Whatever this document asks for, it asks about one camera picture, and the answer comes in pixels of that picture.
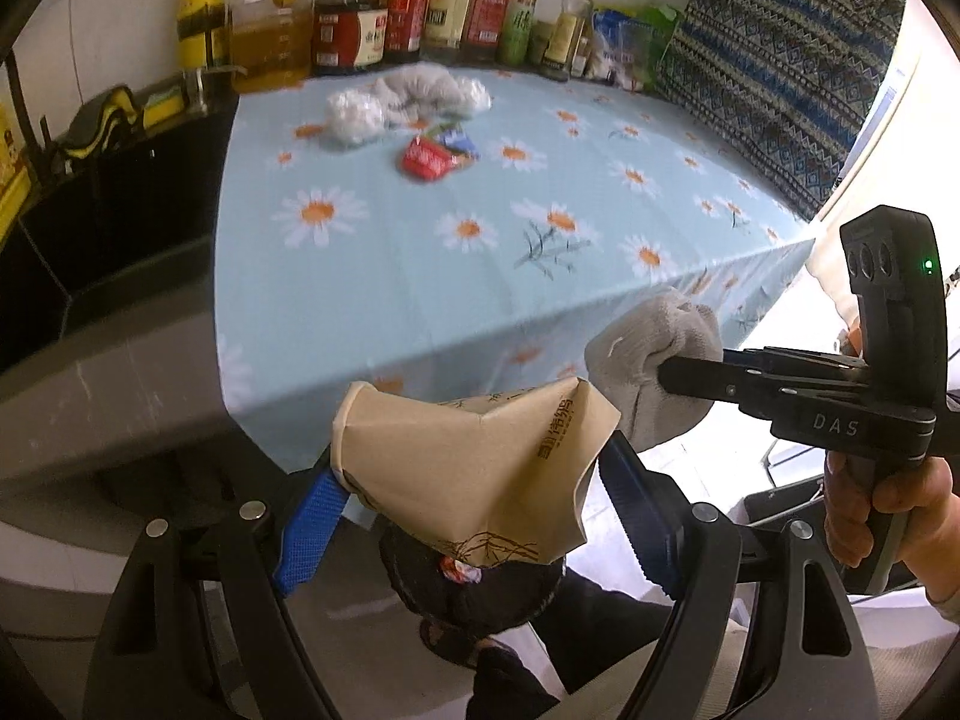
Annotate small glass jar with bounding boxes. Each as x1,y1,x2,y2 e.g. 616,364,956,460
526,20,557,68

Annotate yellow cap seasoning bottle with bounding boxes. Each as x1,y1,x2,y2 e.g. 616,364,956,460
541,0,596,83

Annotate black faucet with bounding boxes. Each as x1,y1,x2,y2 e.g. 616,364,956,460
3,52,54,167

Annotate black-lined trash bin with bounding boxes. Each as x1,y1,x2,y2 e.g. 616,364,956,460
378,521,564,628

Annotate clear cooking oil jug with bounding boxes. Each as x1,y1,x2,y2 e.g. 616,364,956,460
228,0,317,95

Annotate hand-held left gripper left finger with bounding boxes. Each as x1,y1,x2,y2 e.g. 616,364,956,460
81,457,350,720

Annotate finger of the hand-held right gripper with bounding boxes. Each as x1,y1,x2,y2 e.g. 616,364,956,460
658,358,865,415
722,345,872,377

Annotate blue snack wrapper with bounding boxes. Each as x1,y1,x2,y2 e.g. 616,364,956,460
434,123,482,163

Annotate yellow black gloves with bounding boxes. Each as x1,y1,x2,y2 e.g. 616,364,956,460
48,84,148,163

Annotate green label sauce bottle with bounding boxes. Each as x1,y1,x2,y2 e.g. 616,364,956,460
175,0,230,73

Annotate clear plastic bags bundle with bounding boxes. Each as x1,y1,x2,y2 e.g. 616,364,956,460
374,67,493,122

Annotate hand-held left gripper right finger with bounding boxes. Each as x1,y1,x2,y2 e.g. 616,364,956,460
598,431,884,720

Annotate black sink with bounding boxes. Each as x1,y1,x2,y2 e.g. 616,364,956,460
0,90,242,377

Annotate blue patterned cloth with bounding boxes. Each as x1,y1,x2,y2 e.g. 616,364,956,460
652,0,909,223

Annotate dark soy sauce jug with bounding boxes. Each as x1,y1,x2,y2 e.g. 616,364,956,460
310,0,395,77

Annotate small metal sink fitting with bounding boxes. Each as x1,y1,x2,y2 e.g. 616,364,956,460
183,67,215,118

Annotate person's black trouser leg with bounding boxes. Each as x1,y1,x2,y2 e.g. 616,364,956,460
468,569,677,720

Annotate grey knit sock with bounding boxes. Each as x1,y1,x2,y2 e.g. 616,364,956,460
584,292,725,452

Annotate blue daisy tablecloth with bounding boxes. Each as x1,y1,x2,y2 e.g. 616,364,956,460
213,64,819,478

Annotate clear yellow cap bottle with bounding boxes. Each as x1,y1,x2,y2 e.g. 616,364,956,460
423,0,474,65

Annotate green oil bottle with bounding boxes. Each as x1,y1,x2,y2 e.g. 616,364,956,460
496,0,547,68

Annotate red label gold cap bottle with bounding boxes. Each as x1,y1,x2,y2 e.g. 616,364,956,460
460,0,519,65

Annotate green seasoning bag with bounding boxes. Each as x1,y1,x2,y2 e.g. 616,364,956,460
637,3,688,62

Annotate person's right hand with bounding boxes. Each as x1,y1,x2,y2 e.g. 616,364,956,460
823,456,960,602

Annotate black cap vinegar bottle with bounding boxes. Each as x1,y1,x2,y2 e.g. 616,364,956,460
383,0,437,65

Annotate red snack packet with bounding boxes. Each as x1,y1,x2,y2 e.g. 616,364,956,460
397,136,455,182

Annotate red white wrapper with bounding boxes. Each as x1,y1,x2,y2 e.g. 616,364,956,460
438,556,485,588

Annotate white blue seasoning bag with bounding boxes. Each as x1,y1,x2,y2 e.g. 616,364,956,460
588,8,662,88

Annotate brown paper bag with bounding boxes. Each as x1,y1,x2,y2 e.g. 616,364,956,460
329,378,623,568

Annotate yellow green sponge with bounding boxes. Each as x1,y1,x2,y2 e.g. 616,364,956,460
142,85,189,125

